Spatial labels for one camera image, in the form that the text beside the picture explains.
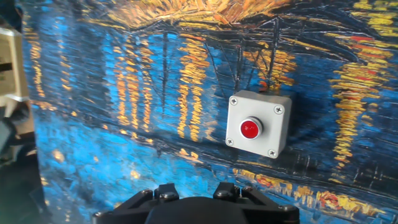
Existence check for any grey box with red button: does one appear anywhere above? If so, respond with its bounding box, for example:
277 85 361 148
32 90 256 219
225 89 293 159

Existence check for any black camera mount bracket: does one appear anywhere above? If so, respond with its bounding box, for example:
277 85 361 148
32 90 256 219
0 101 37 164

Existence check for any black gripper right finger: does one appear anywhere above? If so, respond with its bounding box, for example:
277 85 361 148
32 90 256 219
213 182 301 224

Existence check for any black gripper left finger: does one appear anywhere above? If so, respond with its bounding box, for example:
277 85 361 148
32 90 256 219
91 183 180 224

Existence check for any beige block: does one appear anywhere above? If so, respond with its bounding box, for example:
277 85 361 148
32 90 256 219
0 26 31 108

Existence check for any blue and orange painted cloth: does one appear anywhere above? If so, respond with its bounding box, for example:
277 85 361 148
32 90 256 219
21 0 398 224

